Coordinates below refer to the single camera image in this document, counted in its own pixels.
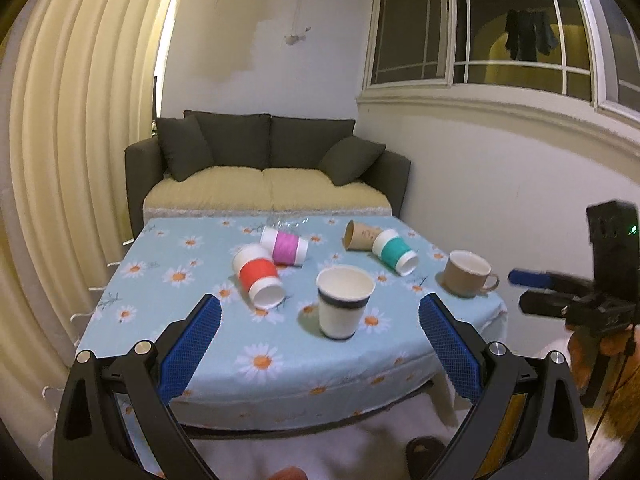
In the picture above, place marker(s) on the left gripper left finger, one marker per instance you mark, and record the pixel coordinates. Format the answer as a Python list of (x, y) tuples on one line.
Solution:
[(91, 440)]

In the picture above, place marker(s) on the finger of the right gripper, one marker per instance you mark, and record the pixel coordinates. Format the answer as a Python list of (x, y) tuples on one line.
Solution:
[(531, 279)]

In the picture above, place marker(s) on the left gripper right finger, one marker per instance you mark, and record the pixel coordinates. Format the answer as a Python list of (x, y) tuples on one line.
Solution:
[(525, 420)]

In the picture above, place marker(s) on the black banded paper cup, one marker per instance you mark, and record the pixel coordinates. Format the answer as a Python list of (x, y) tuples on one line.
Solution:
[(343, 294)]

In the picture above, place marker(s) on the teal banded paper cup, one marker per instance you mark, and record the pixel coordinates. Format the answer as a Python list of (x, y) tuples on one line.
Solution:
[(393, 251)]

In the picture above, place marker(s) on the brown kraft paper cup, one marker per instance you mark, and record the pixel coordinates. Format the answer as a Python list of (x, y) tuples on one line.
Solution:
[(359, 236)]

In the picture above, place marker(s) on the red banded paper cup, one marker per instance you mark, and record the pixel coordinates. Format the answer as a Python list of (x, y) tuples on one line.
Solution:
[(257, 273)]

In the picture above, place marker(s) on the pink banded paper cup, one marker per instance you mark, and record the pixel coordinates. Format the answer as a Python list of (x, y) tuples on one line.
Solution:
[(285, 248)]

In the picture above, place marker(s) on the clear glass cup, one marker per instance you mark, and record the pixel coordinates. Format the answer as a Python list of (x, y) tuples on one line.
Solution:
[(290, 224)]

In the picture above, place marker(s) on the person's left hand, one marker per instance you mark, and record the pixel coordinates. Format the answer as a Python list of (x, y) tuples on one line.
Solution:
[(289, 473)]

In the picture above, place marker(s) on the beige ceramic mug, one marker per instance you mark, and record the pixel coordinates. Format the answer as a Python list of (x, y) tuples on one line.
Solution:
[(467, 274)]

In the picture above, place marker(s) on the black sandal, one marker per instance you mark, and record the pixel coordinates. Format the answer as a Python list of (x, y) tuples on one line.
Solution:
[(421, 454)]

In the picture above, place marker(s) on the blue daisy tablecloth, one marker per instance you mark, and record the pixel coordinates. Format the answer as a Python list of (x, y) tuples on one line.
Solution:
[(283, 393)]

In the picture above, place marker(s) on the right dark throw pillow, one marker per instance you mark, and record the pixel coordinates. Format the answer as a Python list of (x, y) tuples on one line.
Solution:
[(349, 159)]

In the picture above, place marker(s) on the dark throw pillow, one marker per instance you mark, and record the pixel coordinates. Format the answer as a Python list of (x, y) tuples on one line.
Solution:
[(349, 159), (184, 146)]

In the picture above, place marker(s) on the dark hanging clothes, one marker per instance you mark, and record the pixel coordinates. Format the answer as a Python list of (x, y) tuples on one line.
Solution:
[(529, 34)]

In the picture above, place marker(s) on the white framed window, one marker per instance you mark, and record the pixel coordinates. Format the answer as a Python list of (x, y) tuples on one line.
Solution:
[(447, 42)]

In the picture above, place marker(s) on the cream sofa seat cover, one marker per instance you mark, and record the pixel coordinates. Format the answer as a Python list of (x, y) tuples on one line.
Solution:
[(242, 191)]

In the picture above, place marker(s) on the dark grey sofa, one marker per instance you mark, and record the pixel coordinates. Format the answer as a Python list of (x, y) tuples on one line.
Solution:
[(261, 141)]

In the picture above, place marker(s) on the left dark throw pillow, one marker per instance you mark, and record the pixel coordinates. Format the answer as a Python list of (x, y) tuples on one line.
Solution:
[(184, 146)]

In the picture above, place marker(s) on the cream pleated curtain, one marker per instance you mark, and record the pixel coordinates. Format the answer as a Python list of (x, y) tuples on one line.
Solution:
[(76, 90)]

